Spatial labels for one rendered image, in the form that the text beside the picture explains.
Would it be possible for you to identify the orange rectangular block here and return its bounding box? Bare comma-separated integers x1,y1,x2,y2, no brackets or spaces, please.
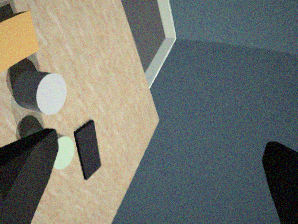
0,10,40,72

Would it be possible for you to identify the dark grey flat rectangle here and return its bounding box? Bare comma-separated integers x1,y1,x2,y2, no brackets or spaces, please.
73,120,101,180

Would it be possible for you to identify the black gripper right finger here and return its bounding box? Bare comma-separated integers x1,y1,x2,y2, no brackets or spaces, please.
262,141,298,224

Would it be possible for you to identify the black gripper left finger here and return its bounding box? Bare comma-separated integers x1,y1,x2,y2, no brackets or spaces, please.
0,128,59,224

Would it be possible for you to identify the dark grey cylinder with light top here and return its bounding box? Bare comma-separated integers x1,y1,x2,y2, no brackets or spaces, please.
13,69,67,115

